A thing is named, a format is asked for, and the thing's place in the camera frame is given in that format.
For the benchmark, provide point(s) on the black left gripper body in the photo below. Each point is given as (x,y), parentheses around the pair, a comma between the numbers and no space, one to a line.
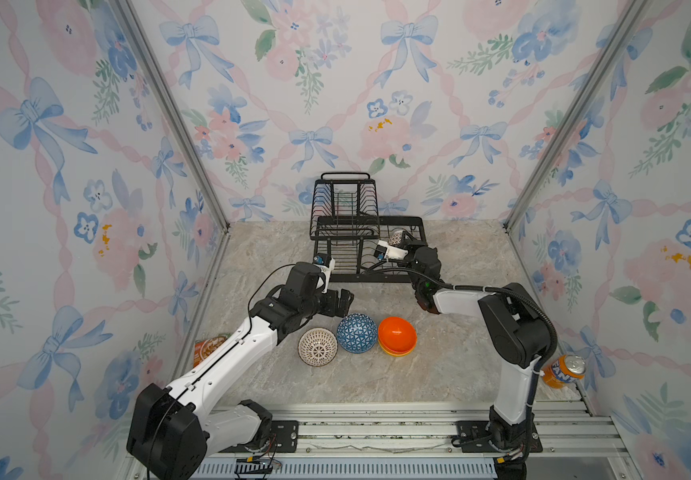
(326,303)

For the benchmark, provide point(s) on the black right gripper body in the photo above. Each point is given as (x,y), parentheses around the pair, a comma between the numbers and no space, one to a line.
(411,248)

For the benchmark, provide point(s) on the brown floral patterned bowl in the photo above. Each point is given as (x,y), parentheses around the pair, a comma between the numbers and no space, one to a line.
(397,238)

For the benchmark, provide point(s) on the blue triangle patterned bowl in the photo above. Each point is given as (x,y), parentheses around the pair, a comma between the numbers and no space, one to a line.
(357,333)

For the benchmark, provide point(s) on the orange plastic bowl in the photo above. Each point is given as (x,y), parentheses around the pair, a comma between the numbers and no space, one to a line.
(397,334)

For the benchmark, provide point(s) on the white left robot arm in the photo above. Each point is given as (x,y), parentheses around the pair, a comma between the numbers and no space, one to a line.
(174,428)

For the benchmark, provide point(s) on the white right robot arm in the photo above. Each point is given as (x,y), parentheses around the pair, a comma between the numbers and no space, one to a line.
(520,332)

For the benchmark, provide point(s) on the white lattice patterned bowl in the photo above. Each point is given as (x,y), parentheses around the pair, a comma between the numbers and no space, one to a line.
(317,347)

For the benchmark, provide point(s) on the yellow plastic bowl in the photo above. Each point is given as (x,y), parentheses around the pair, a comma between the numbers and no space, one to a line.
(396,354)

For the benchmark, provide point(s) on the snack packet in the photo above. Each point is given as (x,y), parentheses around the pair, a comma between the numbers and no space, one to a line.
(204,348)

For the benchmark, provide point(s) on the black wire dish rack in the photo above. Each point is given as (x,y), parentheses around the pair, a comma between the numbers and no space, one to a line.
(347,223)

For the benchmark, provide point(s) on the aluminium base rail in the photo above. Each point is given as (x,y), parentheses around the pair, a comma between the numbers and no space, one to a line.
(427,440)

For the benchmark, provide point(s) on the aluminium frame post right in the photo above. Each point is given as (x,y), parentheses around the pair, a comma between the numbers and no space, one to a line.
(620,36)

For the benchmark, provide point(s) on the aluminium frame post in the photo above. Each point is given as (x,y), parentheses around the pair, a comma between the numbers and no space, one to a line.
(140,45)
(620,36)

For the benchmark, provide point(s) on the aluminium frame post left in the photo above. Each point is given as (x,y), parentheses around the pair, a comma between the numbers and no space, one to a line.
(140,45)

